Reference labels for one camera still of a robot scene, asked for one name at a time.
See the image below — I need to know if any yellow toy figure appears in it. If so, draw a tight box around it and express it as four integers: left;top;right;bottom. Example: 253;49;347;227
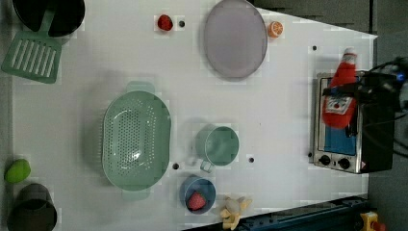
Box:
360;212;387;231

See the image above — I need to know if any blue bowl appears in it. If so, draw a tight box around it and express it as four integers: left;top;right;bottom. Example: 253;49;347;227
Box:
179;175;217;215

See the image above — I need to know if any red toy strawberry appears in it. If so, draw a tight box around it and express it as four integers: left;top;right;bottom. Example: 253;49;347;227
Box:
157;14;173;32

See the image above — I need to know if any green toy lime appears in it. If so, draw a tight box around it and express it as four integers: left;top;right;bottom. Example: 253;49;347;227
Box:
5;159;31;184

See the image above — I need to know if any green measuring cup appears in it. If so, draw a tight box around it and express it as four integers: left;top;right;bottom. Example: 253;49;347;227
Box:
195;124;240;173

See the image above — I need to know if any orange slice toy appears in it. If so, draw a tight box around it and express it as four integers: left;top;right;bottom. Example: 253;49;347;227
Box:
268;21;284;39

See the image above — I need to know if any green plastic colander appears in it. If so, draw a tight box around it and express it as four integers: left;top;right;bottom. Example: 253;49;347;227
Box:
102;81;171;201

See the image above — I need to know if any grey round plate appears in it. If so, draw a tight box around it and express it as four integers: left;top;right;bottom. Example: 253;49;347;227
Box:
203;0;268;78

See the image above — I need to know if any green slotted spatula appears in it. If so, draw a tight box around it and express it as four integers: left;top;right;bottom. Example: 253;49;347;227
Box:
1;10;62;84

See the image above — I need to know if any silver toaster oven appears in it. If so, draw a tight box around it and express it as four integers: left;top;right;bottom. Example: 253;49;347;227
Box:
312;71;395;174

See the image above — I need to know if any pink toy strawberry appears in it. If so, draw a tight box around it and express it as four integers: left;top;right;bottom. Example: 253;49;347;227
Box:
188;192;206;211

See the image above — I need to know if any red plush ketchup bottle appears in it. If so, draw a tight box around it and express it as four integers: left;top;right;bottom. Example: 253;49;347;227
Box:
321;47;357;129

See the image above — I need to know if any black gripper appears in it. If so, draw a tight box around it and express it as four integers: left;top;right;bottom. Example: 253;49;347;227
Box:
322;64;407;138

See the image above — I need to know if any black pot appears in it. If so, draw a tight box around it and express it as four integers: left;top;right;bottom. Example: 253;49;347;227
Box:
13;0;86;38

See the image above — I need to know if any dark grey cup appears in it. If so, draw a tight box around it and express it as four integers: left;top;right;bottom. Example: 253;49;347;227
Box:
7;184;58;231

